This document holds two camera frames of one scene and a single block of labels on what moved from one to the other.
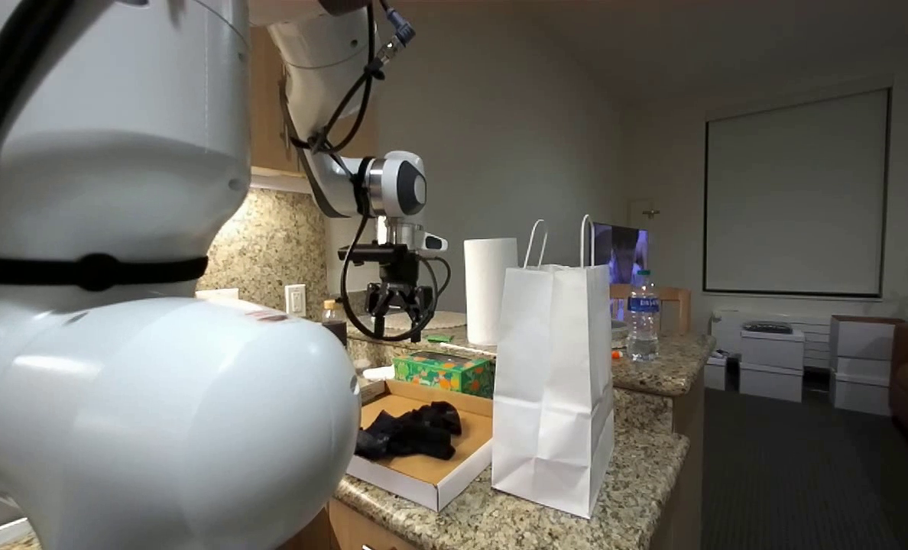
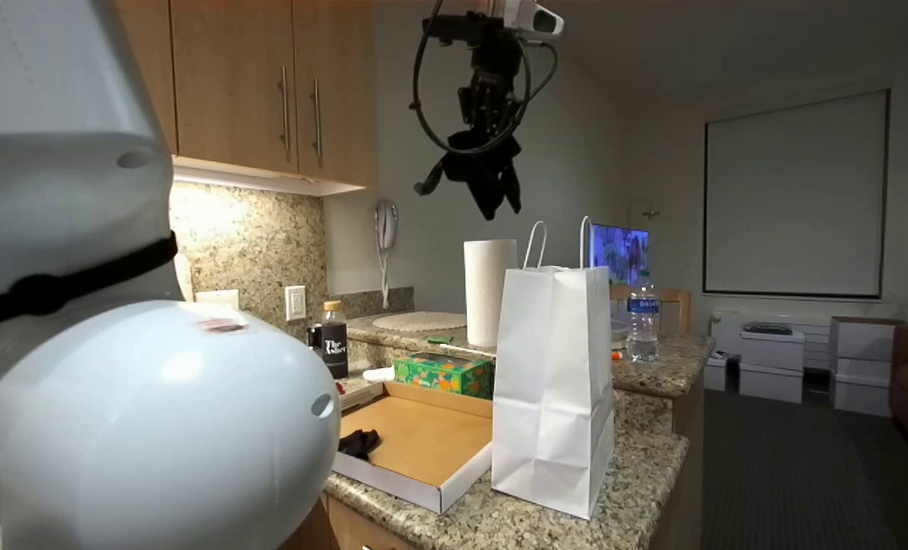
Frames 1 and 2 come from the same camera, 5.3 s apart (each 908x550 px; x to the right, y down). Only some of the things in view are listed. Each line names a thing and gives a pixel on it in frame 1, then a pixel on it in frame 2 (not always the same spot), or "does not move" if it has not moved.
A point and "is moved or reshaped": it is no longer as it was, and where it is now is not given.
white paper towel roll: x=488 y=261 does not move
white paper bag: x=556 y=439 does not move
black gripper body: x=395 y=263 to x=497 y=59
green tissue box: x=467 y=375 does not move
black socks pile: x=430 y=430 is moved or reshaped
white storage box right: x=864 y=358 does not move
